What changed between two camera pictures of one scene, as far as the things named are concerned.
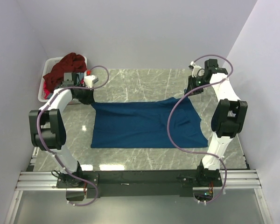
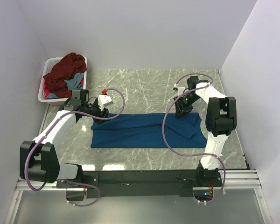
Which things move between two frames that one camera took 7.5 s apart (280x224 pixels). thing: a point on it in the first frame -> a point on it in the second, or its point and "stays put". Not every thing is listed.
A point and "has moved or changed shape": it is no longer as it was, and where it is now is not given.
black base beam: [110, 184] stays put
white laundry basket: [48, 64] stays put
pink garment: [46, 92] stays put
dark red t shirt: [72, 62] stays put
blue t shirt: [143, 124] has moved or changed shape
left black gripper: [89, 99] -> [105, 112]
